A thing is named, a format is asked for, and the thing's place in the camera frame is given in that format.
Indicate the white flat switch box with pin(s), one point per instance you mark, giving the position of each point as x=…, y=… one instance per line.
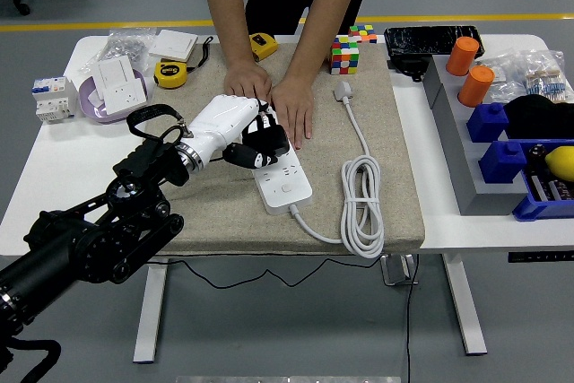
x=172, y=44

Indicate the grey-brown mat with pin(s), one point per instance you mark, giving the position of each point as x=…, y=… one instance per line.
x=325, y=154

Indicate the small rubik's cube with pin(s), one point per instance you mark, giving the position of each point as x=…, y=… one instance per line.
x=362, y=33

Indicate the person's right hand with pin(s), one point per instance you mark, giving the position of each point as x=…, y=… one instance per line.
x=246, y=80

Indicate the silver metal bracket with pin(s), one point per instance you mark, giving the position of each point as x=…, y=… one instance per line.
x=397, y=271

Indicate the purple bowl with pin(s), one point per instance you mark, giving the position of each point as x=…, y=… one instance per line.
x=96, y=114

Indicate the large blue block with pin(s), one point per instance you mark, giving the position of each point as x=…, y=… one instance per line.
x=504, y=163

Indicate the person's right forearm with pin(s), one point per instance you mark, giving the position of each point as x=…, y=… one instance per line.
x=228, y=11

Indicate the clear bag of screws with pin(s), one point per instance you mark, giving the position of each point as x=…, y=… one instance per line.
x=123, y=44

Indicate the large rubik's cube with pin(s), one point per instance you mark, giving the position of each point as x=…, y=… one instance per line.
x=344, y=58

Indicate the clear bag of resistors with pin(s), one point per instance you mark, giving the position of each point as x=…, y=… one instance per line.
x=545, y=78

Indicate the black plug adapter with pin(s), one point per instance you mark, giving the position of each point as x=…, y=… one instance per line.
x=280, y=143

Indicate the white wall switch panel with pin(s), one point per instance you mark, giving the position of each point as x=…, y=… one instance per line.
x=114, y=71

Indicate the black cloth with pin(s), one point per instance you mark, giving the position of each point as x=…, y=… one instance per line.
x=538, y=116

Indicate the white wall socket panel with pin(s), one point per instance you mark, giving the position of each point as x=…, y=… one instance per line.
x=125, y=96

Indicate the boxy yellow tape measure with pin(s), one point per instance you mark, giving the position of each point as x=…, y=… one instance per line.
x=265, y=44

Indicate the person's left hand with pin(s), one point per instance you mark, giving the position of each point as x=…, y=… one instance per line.
x=296, y=105

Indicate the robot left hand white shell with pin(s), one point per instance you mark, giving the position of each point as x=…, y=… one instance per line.
x=220, y=120

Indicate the white circuit breaker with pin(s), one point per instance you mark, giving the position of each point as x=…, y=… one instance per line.
x=54, y=98

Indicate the black glossy tray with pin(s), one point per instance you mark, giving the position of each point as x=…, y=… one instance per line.
x=426, y=40

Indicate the grey stepped block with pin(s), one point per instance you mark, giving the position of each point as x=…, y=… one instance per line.
x=466, y=167

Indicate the orange cylinder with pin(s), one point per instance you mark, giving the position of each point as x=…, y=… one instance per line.
x=462, y=55
x=475, y=87

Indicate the round yellow tape measure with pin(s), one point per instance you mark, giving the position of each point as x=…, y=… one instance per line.
x=170, y=75

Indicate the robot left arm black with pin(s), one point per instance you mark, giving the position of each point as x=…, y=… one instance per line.
x=89, y=239

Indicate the yellow lemon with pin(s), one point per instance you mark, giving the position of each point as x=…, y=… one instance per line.
x=561, y=162

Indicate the white power strip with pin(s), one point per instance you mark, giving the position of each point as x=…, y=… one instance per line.
x=287, y=194

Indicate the black adapter box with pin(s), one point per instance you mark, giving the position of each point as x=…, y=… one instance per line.
x=406, y=67

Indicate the dark round knob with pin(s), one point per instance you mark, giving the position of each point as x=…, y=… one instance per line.
x=536, y=153

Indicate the white table leg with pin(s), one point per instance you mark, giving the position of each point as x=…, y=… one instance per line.
x=466, y=311
x=148, y=320

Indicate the clear bag with parts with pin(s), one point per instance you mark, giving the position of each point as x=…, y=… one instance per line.
x=504, y=69

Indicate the dark cylindrical parts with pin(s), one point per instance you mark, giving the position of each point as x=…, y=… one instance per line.
x=553, y=190

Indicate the blue plastic bin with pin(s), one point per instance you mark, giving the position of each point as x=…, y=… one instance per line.
x=533, y=210

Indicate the black table control panel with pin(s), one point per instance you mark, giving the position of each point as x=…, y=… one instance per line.
x=540, y=256

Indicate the small blue block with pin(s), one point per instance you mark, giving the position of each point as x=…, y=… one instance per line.
x=486, y=123

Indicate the person's left forearm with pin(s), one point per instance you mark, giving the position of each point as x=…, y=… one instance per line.
x=332, y=11

